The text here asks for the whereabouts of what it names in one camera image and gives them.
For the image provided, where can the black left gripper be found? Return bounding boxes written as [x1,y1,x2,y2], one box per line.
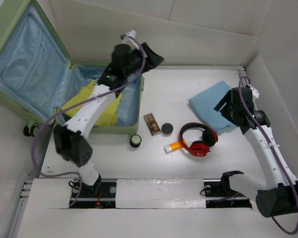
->
[124,44,163,78]

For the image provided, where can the light blue cloth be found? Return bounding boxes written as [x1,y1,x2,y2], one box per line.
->
[189,81,235,134]

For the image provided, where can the red black headphones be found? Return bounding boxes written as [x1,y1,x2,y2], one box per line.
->
[179,122,219,157]

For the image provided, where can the orange tube white cap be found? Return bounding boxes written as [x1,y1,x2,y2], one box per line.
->
[164,141,183,154]

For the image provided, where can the eyeshadow palette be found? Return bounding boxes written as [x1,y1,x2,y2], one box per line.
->
[144,113,161,136]

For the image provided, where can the black round compact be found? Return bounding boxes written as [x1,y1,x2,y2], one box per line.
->
[161,123,174,136]

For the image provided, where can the yellow shorts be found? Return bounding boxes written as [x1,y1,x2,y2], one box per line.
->
[61,79,123,126]

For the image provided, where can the green hard-shell suitcase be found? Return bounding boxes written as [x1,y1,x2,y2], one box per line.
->
[0,0,145,149]

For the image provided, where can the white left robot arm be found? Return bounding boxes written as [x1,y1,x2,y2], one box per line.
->
[54,43,164,197]

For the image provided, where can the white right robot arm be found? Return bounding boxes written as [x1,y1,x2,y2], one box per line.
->
[214,87,298,218]

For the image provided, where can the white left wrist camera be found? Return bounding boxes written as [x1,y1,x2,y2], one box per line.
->
[122,30,137,42]

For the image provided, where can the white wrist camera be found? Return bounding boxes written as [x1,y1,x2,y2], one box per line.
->
[250,86,259,102]
[122,30,137,42]

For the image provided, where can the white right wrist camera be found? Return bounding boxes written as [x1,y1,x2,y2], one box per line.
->
[250,86,259,102]

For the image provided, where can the black metal base rail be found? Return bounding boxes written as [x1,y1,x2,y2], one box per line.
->
[69,178,253,209]

